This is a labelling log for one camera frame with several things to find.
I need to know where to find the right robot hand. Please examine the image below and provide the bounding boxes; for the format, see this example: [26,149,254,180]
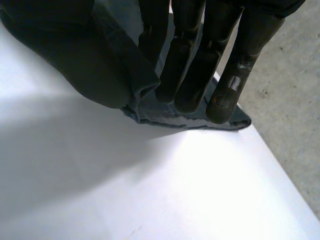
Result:
[0,0,306,125]

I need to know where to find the dark blue shorts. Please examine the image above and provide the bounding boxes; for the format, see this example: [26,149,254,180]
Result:
[91,0,252,131]

